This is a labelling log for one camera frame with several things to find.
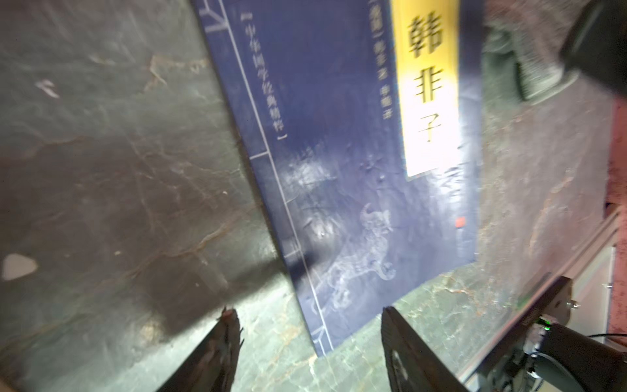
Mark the aluminium rail frame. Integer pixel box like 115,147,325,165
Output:
458,204,623,391

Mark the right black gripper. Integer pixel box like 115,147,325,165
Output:
559,0,626,93

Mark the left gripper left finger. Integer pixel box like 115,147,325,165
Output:
158,308,243,392

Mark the grey fluffy cleaning cloth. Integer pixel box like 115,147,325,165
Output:
483,1,586,105

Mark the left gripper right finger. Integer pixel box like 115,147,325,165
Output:
380,306,468,392

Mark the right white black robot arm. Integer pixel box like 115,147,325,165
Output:
532,1,626,391

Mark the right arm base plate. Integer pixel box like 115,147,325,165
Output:
465,276,572,391

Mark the purple book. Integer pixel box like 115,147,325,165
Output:
193,1,484,357

